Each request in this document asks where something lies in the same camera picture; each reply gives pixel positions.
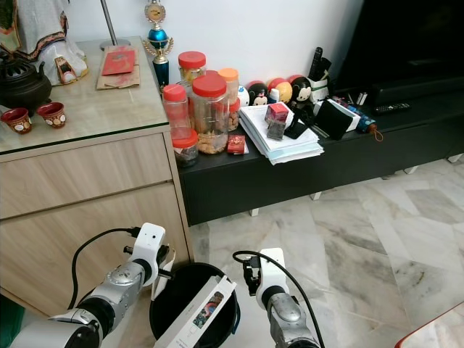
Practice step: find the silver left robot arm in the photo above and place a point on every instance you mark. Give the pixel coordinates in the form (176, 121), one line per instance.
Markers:
(116, 286)

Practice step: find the orange lid jar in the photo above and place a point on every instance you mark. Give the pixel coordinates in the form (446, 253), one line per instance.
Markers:
(230, 83)

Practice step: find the black incense burner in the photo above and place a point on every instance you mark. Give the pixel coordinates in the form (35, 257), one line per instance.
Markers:
(23, 83)

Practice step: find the blue gold trophy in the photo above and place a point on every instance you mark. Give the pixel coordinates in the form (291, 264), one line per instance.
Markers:
(158, 40)

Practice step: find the short red lid jar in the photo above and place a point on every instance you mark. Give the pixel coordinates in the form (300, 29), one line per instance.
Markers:
(192, 61)

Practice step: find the black television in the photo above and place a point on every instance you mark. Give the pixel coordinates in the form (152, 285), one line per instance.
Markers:
(406, 40)

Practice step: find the wooden cabinet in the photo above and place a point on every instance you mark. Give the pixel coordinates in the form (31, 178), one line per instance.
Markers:
(87, 196)

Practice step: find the small red patterned cup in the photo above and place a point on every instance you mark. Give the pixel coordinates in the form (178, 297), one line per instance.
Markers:
(52, 114)
(17, 120)

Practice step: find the black TV console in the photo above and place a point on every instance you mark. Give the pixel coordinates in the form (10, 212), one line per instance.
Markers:
(333, 170)

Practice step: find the slim red lid jar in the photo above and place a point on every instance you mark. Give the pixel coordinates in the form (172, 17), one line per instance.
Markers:
(176, 109)

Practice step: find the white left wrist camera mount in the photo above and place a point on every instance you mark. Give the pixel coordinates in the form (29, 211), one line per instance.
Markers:
(151, 243)

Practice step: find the black rubbish bin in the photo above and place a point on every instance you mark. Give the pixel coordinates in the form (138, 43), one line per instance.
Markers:
(188, 286)

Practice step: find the tiny red lid jar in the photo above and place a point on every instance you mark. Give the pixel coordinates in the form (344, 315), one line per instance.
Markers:
(185, 148)

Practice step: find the white paper stack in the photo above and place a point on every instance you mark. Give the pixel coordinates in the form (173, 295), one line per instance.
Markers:
(290, 148)

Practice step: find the silver lamp pole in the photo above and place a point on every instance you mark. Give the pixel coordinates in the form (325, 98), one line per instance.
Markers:
(110, 25)

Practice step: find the black white box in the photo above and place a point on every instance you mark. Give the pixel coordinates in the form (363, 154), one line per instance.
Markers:
(337, 118)

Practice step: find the white long carton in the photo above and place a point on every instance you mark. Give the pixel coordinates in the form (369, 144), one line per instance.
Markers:
(199, 315)

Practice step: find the red envelope on card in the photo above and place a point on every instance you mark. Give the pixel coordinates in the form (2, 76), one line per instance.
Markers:
(118, 64)

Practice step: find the black remote control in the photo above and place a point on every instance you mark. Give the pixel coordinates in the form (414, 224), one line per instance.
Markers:
(393, 108)

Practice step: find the round orange red doll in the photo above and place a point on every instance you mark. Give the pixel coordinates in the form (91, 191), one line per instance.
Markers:
(280, 90)

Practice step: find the robed deity statue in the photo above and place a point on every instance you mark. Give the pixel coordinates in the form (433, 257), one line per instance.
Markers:
(43, 29)

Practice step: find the large red lid jar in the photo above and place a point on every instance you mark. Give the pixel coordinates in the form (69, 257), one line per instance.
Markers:
(211, 116)

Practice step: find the round black doll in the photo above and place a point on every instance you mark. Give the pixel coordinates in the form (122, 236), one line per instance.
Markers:
(257, 94)

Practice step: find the green container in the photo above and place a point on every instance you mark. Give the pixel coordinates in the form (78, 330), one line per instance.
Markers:
(11, 322)

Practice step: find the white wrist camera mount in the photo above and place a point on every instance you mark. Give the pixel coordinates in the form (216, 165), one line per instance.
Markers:
(151, 243)
(272, 275)

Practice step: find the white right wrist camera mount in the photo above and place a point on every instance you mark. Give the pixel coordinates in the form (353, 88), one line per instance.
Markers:
(272, 275)

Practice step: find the small flat red box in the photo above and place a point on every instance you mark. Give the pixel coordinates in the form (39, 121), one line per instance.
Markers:
(236, 144)

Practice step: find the small black stand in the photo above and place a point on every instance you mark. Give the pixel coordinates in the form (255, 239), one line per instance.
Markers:
(297, 128)

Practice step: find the red cube box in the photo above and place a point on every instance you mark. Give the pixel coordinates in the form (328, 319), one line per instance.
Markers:
(278, 116)

